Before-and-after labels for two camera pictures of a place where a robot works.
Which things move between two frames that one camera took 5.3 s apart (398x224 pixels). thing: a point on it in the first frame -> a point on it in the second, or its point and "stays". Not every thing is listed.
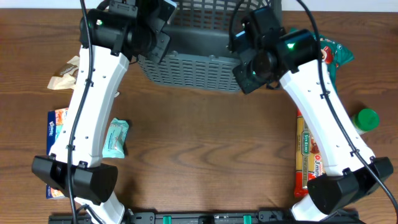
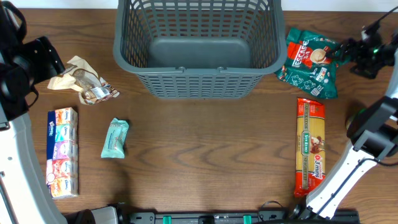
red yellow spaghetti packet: (309, 162) stays
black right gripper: (244, 79) -> (348, 50)
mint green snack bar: (115, 142) stays
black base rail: (198, 217) stays
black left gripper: (163, 45) -> (50, 58)
